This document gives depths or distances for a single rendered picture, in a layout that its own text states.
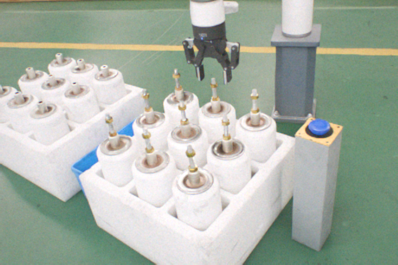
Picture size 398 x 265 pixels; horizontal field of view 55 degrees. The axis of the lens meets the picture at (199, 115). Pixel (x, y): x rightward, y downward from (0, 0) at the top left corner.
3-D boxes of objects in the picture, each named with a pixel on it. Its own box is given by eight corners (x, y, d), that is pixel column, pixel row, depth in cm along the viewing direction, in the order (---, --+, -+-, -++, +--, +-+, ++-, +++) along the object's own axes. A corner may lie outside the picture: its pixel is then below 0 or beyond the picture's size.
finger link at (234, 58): (231, 45, 84) (227, 68, 88) (238, 48, 84) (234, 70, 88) (236, 40, 86) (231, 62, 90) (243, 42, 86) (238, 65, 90)
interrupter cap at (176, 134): (188, 148, 87) (188, 145, 86) (164, 138, 91) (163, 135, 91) (208, 131, 91) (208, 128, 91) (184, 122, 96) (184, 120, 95)
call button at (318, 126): (313, 124, 79) (314, 116, 78) (332, 129, 76) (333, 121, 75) (305, 134, 76) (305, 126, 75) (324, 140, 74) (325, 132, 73)
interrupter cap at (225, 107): (234, 104, 100) (234, 102, 100) (225, 120, 94) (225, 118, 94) (207, 101, 103) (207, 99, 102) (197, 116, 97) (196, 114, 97)
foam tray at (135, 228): (187, 146, 128) (180, 100, 118) (297, 190, 106) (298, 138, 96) (96, 225, 103) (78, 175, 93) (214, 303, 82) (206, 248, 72)
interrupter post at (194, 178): (201, 178, 78) (199, 165, 76) (200, 186, 76) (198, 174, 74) (189, 178, 78) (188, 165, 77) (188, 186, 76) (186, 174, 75)
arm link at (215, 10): (240, 10, 89) (238, -18, 85) (220, 28, 81) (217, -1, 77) (204, 7, 92) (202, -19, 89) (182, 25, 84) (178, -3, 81)
